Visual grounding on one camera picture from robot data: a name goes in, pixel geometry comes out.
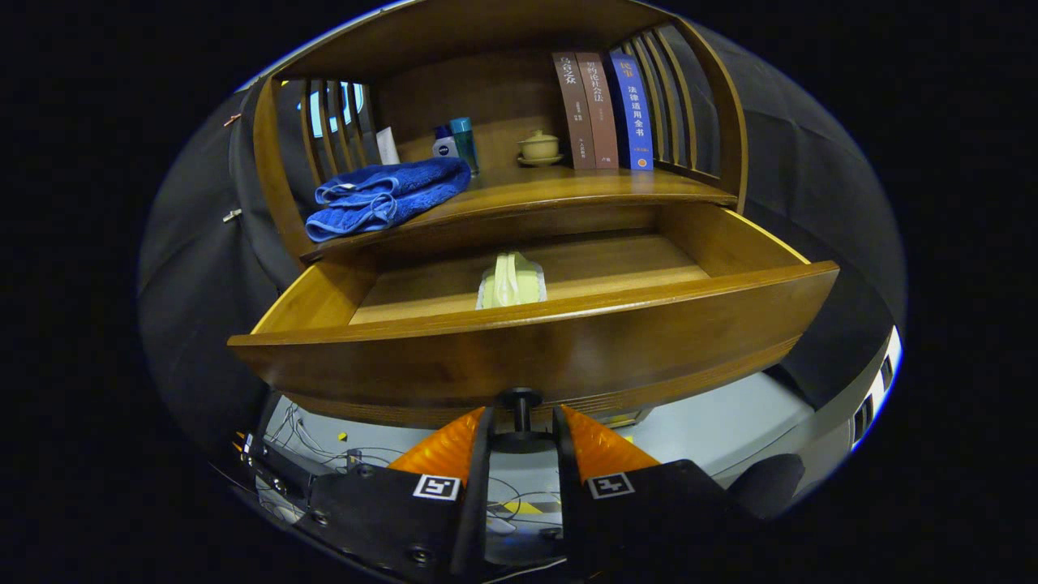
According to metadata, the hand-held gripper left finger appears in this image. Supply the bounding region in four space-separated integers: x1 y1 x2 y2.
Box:
292 406 495 581

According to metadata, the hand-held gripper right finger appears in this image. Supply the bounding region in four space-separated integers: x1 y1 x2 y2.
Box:
553 404 763 582

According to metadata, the wooden drawer with black knob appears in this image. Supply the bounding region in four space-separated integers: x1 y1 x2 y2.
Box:
227 203 841 453

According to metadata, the green scrub brush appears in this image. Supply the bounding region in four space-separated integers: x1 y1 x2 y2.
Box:
475 251 548 310

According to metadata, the wooden countertop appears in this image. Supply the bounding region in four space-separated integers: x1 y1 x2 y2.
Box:
300 162 739 262

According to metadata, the brown wooden cabinet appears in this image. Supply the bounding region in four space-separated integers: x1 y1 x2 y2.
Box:
253 0 748 264

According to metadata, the white vented appliance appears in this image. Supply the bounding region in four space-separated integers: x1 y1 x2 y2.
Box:
850 324 903 449

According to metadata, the blue folded towel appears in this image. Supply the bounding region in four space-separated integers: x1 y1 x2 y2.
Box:
305 157 473 243

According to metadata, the teal clear bottle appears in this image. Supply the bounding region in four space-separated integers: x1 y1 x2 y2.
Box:
449 117 480 176

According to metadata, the beige lidded teacup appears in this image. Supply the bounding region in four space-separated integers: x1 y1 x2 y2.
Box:
517 130 564 168

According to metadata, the blue book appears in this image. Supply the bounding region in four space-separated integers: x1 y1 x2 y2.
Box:
604 50 654 171

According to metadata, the reddish brown book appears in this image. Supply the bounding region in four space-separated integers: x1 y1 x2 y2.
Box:
575 52 620 170

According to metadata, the dark brown book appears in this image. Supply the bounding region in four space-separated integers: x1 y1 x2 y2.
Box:
552 52 597 170

